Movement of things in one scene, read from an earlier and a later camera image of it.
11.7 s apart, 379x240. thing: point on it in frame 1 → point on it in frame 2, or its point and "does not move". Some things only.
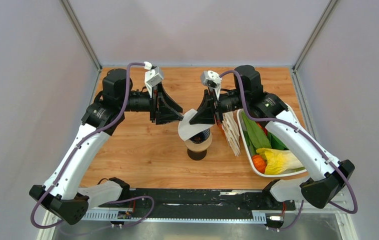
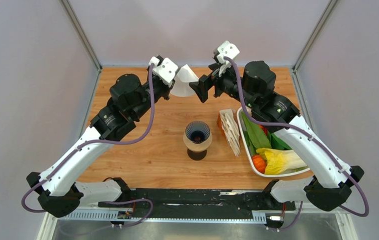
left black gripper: (168, 109) → (167, 91)
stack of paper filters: (230, 127) does not move
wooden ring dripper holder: (199, 147) does not move
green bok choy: (275, 142) does not move
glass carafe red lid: (197, 155) does not move
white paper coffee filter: (186, 130) → (181, 87)
